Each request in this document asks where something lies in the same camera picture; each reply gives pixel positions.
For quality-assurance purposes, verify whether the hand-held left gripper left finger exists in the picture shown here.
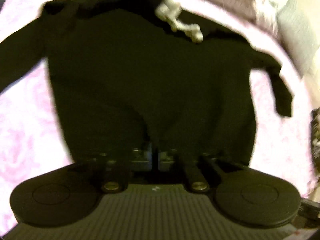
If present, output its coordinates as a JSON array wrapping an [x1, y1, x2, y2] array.
[[71, 141, 153, 193]]

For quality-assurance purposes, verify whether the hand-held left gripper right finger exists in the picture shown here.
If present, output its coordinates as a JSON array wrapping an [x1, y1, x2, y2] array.
[[157, 147, 247, 193]]

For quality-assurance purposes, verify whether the black hooded sweater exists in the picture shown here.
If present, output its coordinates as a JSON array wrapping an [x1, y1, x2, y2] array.
[[0, 0, 293, 171]]

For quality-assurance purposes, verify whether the pink floral blanket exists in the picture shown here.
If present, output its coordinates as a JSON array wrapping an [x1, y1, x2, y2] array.
[[0, 0, 316, 227]]

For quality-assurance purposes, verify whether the grey textured pillow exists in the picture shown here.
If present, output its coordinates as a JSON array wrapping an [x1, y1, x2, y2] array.
[[275, 0, 320, 82]]

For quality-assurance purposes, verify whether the white crumpled duvet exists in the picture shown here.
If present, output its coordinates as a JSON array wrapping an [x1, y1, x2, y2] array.
[[254, 0, 290, 34]]

